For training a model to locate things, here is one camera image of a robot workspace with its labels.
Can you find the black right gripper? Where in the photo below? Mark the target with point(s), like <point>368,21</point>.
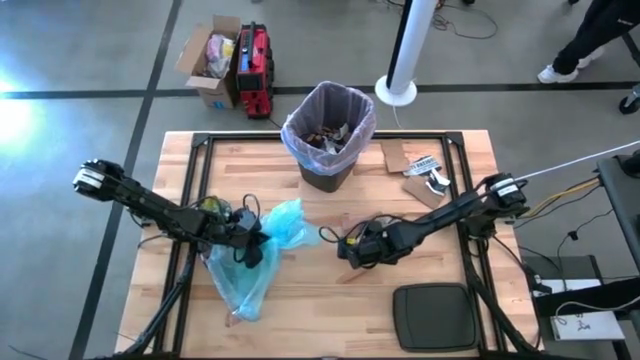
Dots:
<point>370,245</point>

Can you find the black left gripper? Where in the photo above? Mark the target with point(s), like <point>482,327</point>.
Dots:
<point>240,227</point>

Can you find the blue plastic trash bag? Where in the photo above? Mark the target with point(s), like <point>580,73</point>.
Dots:
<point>250,285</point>

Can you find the brown cardboard piece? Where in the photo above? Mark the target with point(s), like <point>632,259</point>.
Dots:
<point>417,192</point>
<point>395,156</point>

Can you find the white and black scrap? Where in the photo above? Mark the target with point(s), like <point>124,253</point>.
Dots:
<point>439,184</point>

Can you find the printed black white wrapper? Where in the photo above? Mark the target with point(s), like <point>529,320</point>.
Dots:
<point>422,164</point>

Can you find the trash pieces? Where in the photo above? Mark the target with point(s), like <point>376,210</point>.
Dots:
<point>325,137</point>

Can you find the lavender translucent bin liner bag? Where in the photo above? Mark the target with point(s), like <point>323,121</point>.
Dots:
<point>300,135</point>

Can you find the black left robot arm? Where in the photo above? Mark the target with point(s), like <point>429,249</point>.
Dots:
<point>150,205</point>

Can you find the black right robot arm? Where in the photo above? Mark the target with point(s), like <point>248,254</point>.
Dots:
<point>450,210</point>

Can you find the black plastic trash bin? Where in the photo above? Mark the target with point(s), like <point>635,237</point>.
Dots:
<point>330,180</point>

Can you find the yellow-green crumpled item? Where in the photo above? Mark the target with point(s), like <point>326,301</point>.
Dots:
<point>212,207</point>

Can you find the black flat bin lid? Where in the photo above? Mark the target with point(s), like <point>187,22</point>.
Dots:
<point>435,317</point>

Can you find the red tool case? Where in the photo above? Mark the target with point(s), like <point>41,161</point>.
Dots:
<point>255,70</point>

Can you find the open cardboard box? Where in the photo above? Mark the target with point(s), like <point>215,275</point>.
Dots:
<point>200,65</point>

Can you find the plastic packets in box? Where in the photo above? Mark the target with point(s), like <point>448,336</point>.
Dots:
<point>220,52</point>

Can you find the white pole with round base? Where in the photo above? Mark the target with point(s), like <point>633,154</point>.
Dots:
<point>407,45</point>

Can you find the white flat device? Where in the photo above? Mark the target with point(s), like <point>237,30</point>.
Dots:
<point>590,327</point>

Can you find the black side table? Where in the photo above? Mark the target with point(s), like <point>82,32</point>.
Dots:
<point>620,200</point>

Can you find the black caster wheel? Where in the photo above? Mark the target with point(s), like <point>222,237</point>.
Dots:
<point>631,102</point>

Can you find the person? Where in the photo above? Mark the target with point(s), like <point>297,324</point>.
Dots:
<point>585,35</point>

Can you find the black aluminium table frame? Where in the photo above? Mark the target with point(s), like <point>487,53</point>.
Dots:
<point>240,136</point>

